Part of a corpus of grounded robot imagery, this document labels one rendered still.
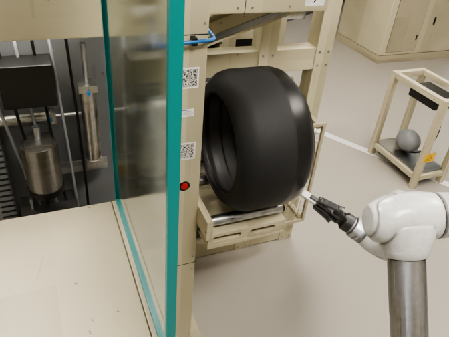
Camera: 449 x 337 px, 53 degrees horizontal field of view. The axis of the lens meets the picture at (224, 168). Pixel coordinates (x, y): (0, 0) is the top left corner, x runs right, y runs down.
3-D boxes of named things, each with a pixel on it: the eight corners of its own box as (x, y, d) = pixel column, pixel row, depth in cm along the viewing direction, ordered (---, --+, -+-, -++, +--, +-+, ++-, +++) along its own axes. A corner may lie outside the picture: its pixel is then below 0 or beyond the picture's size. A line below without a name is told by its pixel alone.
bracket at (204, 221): (206, 241, 179) (207, 222, 174) (177, 184, 209) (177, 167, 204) (214, 239, 181) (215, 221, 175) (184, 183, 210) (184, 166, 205)
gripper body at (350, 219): (353, 229, 173) (333, 215, 173) (343, 235, 180) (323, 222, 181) (360, 214, 177) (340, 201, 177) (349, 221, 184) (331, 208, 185)
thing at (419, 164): (411, 189, 371) (445, 101, 326) (367, 151, 416) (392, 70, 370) (443, 182, 383) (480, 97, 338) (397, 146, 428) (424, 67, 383)
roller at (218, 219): (210, 228, 180) (208, 217, 180) (206, 225, 184) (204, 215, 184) (285, 212, 192) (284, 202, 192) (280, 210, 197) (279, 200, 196)
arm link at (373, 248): (352, 245, 182) (366, 219, 186) (384, 267, 181) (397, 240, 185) (363, 243, 172) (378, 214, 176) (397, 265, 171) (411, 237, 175)
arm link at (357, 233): (353, 245, 180) (341, 237, 180) (361, 228, 185) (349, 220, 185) (365, 239, 172) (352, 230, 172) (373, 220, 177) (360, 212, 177)
